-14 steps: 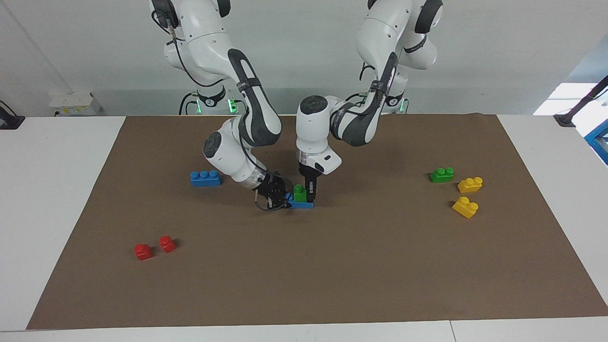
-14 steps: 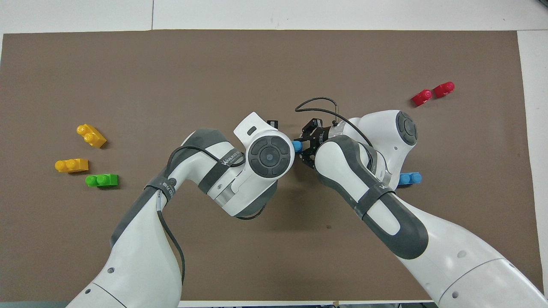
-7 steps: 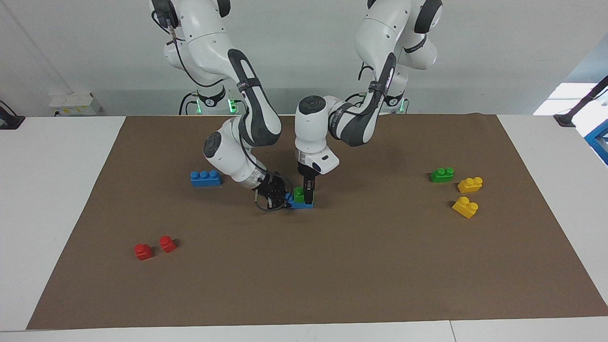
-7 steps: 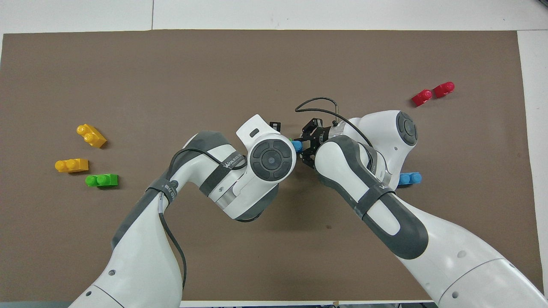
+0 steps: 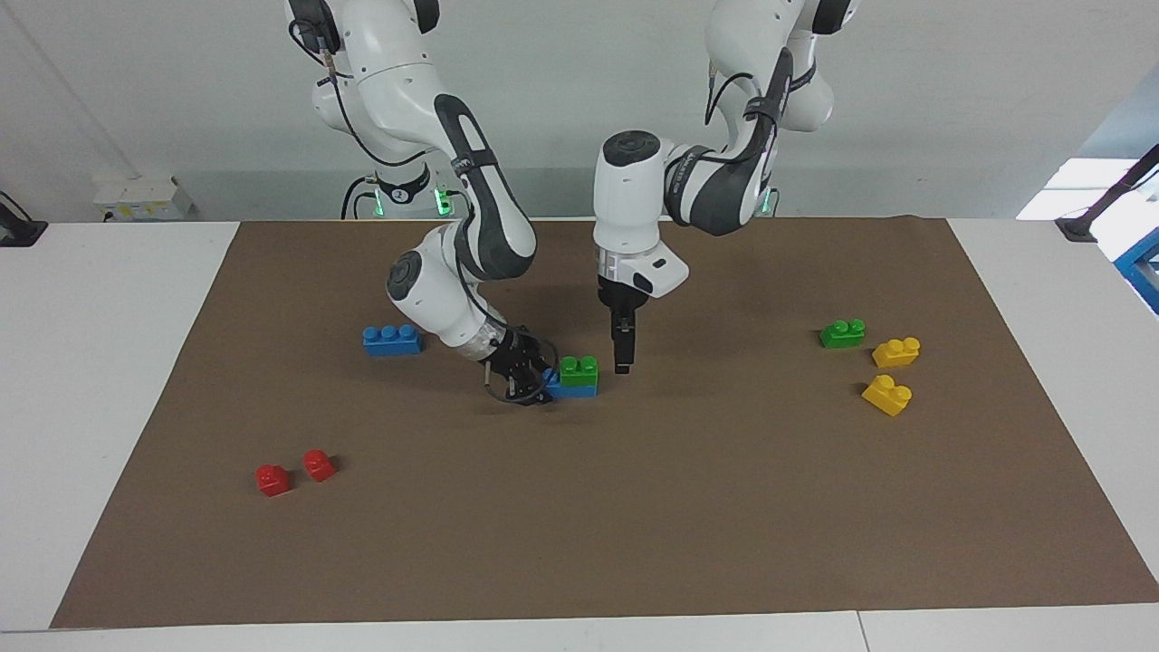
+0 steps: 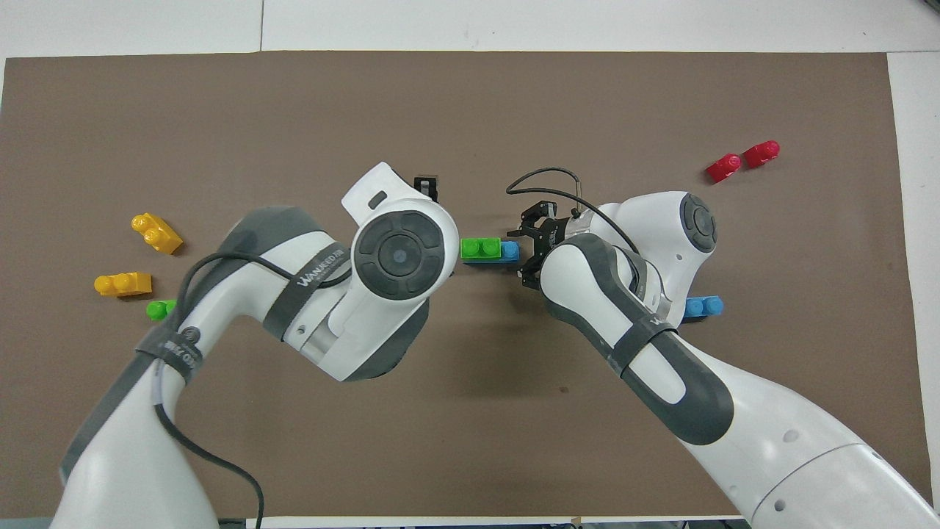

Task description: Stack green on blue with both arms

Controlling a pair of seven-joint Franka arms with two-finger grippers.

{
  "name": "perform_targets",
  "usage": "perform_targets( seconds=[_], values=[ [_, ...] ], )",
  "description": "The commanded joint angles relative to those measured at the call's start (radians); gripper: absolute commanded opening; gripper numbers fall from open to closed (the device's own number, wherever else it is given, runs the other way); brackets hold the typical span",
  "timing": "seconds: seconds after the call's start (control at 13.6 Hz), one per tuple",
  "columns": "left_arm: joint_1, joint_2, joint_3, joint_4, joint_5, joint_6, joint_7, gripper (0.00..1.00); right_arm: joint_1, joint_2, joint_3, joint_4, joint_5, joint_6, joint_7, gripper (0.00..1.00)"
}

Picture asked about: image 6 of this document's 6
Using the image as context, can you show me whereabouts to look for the black left arm forearm strap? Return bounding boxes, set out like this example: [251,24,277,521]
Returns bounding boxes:
[262,240,350,343]

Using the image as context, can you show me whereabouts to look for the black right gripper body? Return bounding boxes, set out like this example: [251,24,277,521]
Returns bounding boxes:
[535,212,589,259]

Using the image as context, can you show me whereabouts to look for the black left arm elbow strap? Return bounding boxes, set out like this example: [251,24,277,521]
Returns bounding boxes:
[134,326,203,384]

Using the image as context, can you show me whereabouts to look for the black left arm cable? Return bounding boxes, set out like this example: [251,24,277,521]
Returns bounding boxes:
[152,253,355,529]

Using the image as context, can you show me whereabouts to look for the black arm forearm strap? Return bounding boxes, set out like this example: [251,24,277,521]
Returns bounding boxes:
[262,240,350,343]
[607,315,681,376]

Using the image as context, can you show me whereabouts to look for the black right arm forearm strap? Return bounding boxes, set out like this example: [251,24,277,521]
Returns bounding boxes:
[607,315,681,376]

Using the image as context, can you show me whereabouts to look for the brown paper table mat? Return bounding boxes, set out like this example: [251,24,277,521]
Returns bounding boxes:
[0,50,928,519]

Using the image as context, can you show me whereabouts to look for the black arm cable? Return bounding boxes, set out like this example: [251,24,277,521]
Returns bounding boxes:
[152,253,355,529]
[505,167,641,252]

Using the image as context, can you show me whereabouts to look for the red single-stud toy brick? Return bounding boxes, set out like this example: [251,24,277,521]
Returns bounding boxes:
[706,153,743,184]
[742,140,781,169]

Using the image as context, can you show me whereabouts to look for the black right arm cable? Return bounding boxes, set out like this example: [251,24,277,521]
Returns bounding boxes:
[505,167,641,252]

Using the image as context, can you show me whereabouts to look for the yellow two-stud toy brick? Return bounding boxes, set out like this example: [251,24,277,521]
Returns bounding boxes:
[131,212,184,256]
[94,272,153,298]

